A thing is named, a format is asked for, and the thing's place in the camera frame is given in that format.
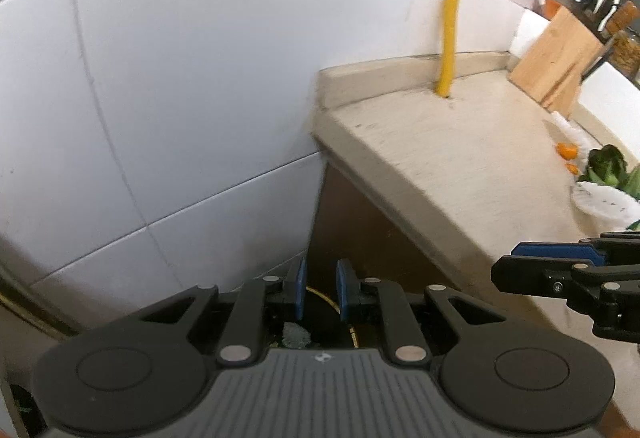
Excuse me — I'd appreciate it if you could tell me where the clear plastic bag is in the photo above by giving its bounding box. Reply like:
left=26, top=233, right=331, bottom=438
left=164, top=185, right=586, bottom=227
left=570, top=181, right=640, bottom=232

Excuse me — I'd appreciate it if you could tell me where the orange peel piece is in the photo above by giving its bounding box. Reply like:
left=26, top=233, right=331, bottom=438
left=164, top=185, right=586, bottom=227
left=565, top=163, right=580, bottom=176
left=555, top=142, right=579, bottom=161

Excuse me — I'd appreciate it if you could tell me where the black trash bin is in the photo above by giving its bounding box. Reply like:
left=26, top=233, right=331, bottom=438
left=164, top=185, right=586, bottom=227
left=264, top=286, right=360, bottom=350

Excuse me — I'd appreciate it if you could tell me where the dark bok choy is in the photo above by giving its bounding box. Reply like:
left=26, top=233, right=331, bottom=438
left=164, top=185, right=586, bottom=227
left=578, top=144, right=640, bottom=200

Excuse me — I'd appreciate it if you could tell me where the wooden knife block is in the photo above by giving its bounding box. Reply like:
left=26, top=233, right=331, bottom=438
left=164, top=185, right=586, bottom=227
left=509, top=7, right=603, bottom=118

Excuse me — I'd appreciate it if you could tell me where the pickle jar dark lid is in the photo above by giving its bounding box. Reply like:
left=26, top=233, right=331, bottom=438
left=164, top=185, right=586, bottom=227
left=610, top=31, right=640, bottom=78

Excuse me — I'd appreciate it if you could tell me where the orange bowl on sill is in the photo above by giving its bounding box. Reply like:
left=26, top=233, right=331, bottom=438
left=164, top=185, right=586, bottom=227
left=542, top=0, right=580, bottom=20

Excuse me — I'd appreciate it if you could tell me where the yellow vertical pipe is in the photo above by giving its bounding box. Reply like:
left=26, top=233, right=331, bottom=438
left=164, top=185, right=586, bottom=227
left=435, top=0, right=460, bottom=98

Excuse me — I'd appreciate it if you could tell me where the wooden handled knife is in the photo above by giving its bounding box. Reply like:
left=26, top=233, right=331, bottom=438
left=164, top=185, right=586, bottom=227
left=602, top=0, right=639, bottom=38

